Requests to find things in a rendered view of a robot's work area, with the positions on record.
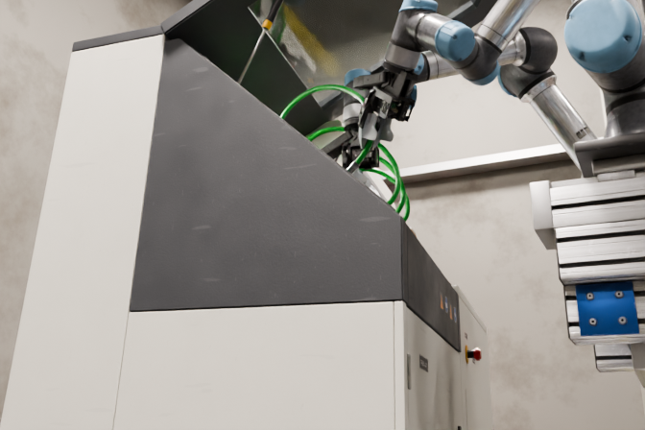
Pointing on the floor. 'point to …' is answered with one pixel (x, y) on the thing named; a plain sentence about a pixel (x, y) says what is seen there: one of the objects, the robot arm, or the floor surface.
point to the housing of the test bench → (87, 239)
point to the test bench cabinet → (267, 369)
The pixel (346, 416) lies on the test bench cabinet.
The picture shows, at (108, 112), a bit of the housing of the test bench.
